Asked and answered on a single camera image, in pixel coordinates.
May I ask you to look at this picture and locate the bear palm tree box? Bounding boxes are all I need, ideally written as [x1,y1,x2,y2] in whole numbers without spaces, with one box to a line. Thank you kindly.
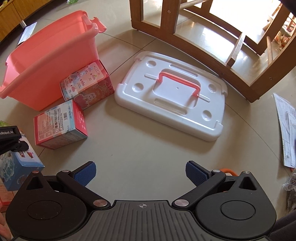
[1,136,45,191]

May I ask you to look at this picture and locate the pink blue label box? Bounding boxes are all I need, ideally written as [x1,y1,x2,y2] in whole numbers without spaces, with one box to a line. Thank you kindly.
[34,100,88,150]

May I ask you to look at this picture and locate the orange white toy box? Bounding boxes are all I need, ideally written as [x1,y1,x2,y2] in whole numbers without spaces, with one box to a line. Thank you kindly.
[0,180,17,213]

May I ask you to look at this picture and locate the pink plastic storage bin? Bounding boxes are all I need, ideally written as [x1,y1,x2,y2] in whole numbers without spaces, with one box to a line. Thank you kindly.
[1,10,107,111]

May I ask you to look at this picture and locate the red pink toy box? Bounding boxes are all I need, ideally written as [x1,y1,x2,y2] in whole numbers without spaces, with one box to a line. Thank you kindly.
[60,60,114,110]

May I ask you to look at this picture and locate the printed paper sheets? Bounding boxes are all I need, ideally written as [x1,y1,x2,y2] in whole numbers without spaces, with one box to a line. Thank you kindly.
[273,93,295,168]

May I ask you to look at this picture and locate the white envelope on floor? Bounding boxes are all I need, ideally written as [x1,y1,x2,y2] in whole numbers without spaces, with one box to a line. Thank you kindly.
[18,22,37,46]

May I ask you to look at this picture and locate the wooden cabinet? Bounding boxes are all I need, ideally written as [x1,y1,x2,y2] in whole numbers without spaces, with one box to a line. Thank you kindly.
[0,0,51,41]

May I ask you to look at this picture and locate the white bin lid pink handle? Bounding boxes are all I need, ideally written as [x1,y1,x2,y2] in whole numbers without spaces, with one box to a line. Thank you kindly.
[115,51,228,142]

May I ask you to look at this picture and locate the wooden table frame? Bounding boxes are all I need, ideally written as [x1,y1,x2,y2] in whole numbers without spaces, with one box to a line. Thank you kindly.
[129,0,295,102]

